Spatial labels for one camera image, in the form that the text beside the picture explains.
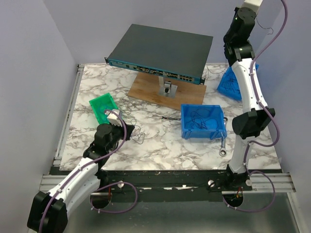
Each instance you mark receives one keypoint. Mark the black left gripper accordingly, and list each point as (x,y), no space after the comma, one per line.
(129,129)

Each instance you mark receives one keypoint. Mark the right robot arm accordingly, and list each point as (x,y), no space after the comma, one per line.
(256,114)

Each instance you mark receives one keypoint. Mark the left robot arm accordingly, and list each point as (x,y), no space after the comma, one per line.
(50,211)

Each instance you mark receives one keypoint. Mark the green plastic bin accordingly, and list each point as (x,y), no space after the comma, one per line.
(100,104)

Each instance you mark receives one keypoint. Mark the black T-shaped tool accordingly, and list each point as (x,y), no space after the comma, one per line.
(170,118)

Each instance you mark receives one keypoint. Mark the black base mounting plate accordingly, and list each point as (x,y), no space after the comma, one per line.
(167,186)

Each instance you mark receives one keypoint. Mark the brown wooden board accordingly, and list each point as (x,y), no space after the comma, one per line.
(146,87)

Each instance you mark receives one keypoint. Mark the near blue plastic bin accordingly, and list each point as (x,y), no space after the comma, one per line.
(202,121)

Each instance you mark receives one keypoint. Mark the blue plastic bin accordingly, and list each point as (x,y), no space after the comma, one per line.
(202,121)
(229,85)

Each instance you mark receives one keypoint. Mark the silver ratchet wrench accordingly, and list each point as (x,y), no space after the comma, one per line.
(222,151)

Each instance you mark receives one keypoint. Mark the far blue plastic bin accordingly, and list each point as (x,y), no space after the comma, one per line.
(229,85)

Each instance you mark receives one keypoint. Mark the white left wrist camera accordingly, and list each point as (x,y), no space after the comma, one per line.
(114,117)

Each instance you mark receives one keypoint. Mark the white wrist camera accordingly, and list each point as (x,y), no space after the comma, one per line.
(114,117)
(252,4)

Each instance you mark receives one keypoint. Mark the grey metal bracket fixture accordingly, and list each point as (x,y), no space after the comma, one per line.
(167,89)

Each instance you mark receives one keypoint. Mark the grey network switch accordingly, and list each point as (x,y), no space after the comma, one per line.
(162,52)

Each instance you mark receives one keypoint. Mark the aluminium frame rail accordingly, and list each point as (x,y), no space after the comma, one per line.
(261,183)

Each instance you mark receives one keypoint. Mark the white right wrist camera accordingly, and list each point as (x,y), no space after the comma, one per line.
(252,4)

